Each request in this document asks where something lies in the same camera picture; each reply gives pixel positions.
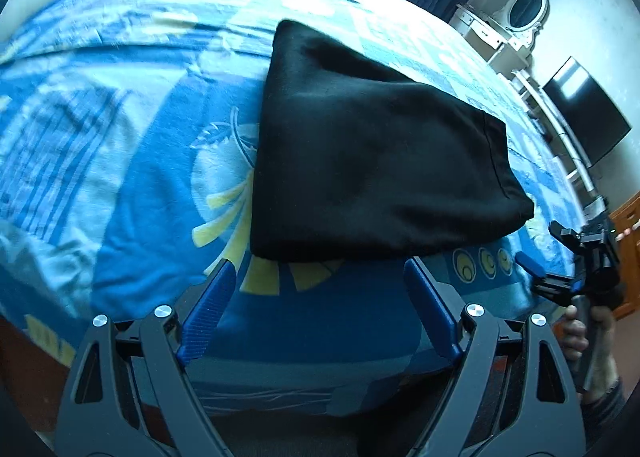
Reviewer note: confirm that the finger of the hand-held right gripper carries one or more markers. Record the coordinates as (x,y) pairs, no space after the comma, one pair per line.
(530,263)
(565,232)

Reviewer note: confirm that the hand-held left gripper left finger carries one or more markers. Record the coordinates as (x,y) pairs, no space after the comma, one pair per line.
(210,307)

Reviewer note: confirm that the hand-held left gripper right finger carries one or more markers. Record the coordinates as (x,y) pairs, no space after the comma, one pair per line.
(430,307)

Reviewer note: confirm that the black pants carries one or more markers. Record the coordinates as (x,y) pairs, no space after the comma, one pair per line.
(370,157)

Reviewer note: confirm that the person's right forearm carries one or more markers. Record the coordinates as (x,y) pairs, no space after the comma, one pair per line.
(607,409)

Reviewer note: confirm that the person's right hand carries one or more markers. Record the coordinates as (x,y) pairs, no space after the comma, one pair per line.
(607,352)

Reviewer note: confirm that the orange wooden cabinet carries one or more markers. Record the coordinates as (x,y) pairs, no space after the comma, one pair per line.
(627,217)

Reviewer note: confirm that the white television stand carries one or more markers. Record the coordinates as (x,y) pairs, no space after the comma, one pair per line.
(555,127)

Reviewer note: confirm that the black flat television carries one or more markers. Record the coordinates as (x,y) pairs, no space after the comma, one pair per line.
(585,112)

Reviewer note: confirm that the blue printed bedsheet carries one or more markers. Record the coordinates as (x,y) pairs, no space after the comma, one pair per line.
(125,137)

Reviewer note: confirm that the white dresser with oval mirror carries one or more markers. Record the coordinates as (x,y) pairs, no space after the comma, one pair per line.
(505,32)

